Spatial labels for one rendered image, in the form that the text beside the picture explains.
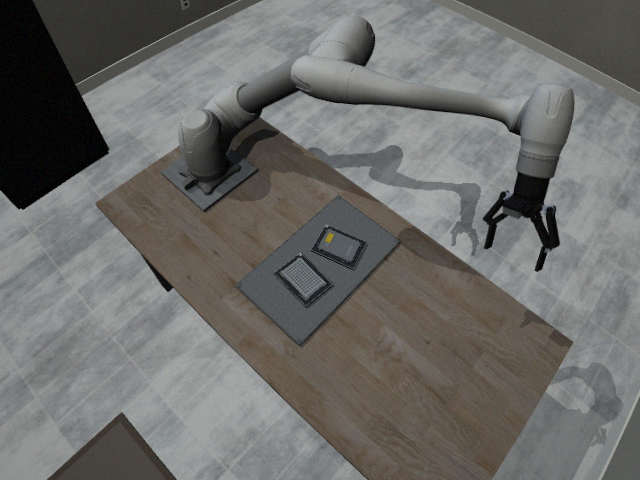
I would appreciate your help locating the clear rectangular plastic lid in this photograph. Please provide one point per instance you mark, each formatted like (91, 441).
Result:
(339, 245)

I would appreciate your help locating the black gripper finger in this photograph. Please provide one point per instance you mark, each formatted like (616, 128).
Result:
(550, 240)
(491, 224)

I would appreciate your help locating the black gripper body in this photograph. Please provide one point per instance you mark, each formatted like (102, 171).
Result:
(533, 189)

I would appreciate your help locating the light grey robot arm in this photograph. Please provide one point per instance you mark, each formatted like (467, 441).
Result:
(328, 75)

